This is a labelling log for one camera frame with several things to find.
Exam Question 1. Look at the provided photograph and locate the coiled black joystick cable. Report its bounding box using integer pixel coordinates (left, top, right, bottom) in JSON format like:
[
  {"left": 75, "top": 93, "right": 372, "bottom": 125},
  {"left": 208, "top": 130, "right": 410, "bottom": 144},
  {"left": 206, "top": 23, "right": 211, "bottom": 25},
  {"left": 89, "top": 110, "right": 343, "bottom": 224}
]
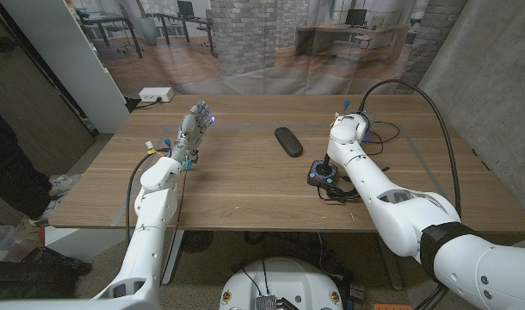
[{"left": 317, "top": 174, "right": 362, "bottom": 205}]

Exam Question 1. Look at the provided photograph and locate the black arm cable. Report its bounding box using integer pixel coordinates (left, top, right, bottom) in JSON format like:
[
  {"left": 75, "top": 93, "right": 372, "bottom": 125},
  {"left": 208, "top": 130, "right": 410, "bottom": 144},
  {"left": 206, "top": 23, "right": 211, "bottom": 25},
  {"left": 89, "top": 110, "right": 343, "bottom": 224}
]
[
  {"left": 358, "top": 77, "right": 462, "bottom": 310},
  {"left": 124, "top": 147, "right": 172, "bottom": 247}
]

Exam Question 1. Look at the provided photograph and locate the person in dark trousers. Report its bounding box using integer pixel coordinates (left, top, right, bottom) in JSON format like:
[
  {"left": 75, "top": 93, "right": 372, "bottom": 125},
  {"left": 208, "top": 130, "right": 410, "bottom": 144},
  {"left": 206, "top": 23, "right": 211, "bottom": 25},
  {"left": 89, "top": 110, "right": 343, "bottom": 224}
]
[{"left": 0, "top": 92, "right": 83, "bottom": 221}]

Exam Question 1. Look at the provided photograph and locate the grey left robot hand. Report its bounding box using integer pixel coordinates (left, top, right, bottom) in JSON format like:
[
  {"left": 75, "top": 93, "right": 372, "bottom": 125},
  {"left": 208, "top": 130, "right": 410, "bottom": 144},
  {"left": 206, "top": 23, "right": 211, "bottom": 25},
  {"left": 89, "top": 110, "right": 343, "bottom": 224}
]
[{"left": 170, "top": 100, "right": 217, "bottom": 171}]

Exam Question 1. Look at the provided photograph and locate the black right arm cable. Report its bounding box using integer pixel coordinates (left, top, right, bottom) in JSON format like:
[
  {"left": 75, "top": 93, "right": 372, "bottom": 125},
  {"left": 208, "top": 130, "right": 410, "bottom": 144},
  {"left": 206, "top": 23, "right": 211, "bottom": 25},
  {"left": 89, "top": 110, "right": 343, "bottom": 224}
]
[{"left": 358, "top": 77, "right": 462, "bottom": 310}]

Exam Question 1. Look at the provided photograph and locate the clear plastic bin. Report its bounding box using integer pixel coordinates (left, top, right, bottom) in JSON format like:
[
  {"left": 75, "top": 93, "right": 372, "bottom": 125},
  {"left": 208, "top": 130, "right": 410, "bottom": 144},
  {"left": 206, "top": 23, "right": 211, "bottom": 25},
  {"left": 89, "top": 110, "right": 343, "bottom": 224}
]
[{"left": 0, "top": 223, "right": 45, "bottom": 262}]

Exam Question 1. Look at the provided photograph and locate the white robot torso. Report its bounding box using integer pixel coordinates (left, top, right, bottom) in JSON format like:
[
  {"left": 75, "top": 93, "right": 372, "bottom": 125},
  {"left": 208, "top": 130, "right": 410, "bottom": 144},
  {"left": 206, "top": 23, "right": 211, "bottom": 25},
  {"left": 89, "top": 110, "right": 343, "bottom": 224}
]
[{"left": 219, "top": 257, "right": 345, "bottom": 310}]

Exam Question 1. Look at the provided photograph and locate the white cabinet panel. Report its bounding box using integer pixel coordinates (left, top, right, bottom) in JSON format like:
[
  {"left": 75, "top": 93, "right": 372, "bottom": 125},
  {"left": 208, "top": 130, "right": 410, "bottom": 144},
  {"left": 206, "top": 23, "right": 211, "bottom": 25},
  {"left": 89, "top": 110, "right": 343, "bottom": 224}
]
[{"left": 0, "top": 0, "right": 131, "bottom": 135}]

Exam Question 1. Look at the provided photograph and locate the thin black USB cable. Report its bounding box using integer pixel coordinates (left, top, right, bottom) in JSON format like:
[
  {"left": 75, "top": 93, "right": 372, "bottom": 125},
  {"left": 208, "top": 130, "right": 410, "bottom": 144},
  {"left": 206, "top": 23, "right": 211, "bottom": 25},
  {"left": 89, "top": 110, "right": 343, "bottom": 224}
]
[{"left": 367, "top": 121, "right": 402, "bottom": 174}]

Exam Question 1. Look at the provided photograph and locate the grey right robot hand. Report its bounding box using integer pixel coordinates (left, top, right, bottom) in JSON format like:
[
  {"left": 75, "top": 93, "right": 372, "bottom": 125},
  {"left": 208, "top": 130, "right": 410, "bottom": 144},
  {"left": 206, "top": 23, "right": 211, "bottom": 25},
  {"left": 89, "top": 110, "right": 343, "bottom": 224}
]
[{"left": 357, "top": 110, "right": 377, "bottom": 142}]

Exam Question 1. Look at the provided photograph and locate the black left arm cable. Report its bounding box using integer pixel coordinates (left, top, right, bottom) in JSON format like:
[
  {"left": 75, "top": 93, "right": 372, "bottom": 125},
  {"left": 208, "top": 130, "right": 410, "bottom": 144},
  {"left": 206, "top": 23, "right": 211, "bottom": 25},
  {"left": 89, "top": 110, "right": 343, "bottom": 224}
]
[{"left": 124, "top": 147, "right": 172, "bottom": 247}]

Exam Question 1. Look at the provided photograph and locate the white power strip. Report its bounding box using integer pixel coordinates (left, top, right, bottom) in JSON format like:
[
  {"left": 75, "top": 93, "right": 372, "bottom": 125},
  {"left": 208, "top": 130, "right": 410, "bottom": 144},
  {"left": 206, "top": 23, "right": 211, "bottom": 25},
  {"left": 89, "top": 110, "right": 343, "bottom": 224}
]
[{"left": 139, "top": 87, "right": 175, "bottom": 103}]

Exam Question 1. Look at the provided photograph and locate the black round fan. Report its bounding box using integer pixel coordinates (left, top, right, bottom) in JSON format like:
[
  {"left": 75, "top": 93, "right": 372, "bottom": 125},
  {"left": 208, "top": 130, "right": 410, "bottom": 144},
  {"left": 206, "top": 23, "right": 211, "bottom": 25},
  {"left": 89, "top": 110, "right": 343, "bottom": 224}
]
[{"left": 181, "top": 231, "right": 215, "bottom": 255}]

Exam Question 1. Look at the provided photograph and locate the black glasses case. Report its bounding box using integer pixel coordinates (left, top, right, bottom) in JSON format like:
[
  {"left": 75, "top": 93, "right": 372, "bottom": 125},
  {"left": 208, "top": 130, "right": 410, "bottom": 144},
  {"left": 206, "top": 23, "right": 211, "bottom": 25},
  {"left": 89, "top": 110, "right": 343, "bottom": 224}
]
[{"left": 274, "top": 127, "right": 305, "bottom": 158}]

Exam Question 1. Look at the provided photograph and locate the black joystick with blue ring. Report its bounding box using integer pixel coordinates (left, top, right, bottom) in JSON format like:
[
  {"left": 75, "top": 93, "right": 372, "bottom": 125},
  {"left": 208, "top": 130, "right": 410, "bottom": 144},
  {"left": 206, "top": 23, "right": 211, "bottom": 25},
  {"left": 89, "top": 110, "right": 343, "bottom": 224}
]
[{"left": 306, "top": 153, "right": 338, "bottom": 189}]

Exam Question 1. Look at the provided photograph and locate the black door handle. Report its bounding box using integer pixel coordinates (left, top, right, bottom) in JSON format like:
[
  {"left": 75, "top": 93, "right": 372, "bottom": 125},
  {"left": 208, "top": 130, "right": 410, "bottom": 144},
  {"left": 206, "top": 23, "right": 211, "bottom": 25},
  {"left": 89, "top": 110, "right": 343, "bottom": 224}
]
[{"left": 0, "top": 36, "right": 19, "bottom": 55}]

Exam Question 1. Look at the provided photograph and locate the grey table leg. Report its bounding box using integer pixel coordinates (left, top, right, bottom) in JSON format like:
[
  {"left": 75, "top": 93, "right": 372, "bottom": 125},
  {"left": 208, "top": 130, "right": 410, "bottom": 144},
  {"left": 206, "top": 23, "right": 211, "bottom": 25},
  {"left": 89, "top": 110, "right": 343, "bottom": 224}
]
[
  {"left": 374, "top": 232, "right": 405, "bottom": 292},
  {"left": 160, "top": 230, "right": 186, "bottom": 287}
]

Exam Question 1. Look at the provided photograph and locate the printed office backdrop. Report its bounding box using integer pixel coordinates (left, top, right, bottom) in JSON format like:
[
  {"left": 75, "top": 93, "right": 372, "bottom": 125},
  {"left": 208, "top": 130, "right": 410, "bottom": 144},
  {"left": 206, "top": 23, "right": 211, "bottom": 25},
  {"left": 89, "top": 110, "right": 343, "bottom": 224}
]
[{"left": 66, "top": 0, "right": 468, "bottom": 96}]

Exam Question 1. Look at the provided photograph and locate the black bag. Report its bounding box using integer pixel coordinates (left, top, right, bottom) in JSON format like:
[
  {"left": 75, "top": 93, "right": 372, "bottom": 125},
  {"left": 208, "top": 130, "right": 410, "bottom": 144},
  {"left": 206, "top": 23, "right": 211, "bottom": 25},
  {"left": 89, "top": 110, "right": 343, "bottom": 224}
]
[{"left": 0, "top": 246, "right": 93, "bottom": 299}]

